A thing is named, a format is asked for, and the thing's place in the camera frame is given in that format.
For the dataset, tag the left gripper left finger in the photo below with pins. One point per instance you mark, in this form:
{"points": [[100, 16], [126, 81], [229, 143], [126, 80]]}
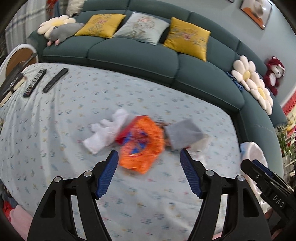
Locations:
{"points": [[106, 169]]}

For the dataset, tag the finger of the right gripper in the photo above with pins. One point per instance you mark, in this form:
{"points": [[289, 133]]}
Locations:
{"points": [[262, 172]]}

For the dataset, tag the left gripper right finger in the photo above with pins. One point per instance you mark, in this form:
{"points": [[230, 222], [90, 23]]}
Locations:
{"points": [[193, 171]]}

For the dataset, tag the white cloth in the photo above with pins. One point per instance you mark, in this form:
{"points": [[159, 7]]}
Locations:
{"points": [[199, 149]]}

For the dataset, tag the white tissue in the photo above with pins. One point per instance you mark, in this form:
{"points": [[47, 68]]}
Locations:
{"points": [[105, 132]]}

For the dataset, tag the grey plush cloth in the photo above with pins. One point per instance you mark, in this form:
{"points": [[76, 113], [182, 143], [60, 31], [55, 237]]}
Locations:
{"points": [[182, 134]]}

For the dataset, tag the orange snack bag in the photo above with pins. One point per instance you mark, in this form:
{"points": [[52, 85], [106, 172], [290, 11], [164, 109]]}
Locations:
{"points": [[141, 142]]}

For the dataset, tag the potted plant with flowers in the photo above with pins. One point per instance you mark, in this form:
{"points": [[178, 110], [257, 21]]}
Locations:
{"points": [[287, 142]]}

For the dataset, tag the white daisy pillow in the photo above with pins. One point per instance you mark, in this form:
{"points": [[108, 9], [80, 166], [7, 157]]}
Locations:
{"points": [[260, 92], [242, 71]]}

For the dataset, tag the pink fleece blanket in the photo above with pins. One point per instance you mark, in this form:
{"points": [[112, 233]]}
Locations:
{"points": [[21, 221]]}

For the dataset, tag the red white bear plush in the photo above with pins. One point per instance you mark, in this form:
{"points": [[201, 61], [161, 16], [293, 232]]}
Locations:
{"points": [[275, 71]]}

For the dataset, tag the slim black remote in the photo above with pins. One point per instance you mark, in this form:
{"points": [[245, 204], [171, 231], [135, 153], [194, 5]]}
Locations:
{"points": [[56, 78]]}

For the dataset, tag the black remote with buttons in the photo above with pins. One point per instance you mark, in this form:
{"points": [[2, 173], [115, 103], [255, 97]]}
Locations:
{"points": [[34, 83]]}

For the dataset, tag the black book stack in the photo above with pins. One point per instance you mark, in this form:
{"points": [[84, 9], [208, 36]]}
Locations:
{"points": [[13, 81]]}

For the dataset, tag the teal sectional sofa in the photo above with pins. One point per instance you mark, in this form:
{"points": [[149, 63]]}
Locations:
{"points": [[206, 80]]}

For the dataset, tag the yellow cushion right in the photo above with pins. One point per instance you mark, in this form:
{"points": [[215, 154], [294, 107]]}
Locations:
{"points": [[187, 38]]}

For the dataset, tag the yellow cushion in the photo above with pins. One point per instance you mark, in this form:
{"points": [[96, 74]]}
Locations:
{"points": [[103, 25], [187, 38]]}

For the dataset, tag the round white wooden side table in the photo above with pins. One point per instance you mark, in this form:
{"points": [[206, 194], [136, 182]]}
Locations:
{"points": [[20, 54]]}

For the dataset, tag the yellow cushion left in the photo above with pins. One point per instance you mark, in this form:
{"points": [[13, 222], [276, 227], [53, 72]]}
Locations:
{"points": [[103, 25]]}

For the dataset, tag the grey plush mouse toy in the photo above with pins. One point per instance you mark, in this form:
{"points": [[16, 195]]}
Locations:
{"points": [[61, 33]]}

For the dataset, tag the light blue embroidered cushion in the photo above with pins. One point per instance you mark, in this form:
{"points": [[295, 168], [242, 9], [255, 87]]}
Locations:
{"points": [[143, 28]]}

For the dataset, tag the white daisy pillow left end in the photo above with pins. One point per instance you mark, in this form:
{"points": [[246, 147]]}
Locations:
{"points": [[46, 27]]}

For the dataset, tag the framed wall picture orange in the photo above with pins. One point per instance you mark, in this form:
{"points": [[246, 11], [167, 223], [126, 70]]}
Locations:
{"points": [[258, 10]]}

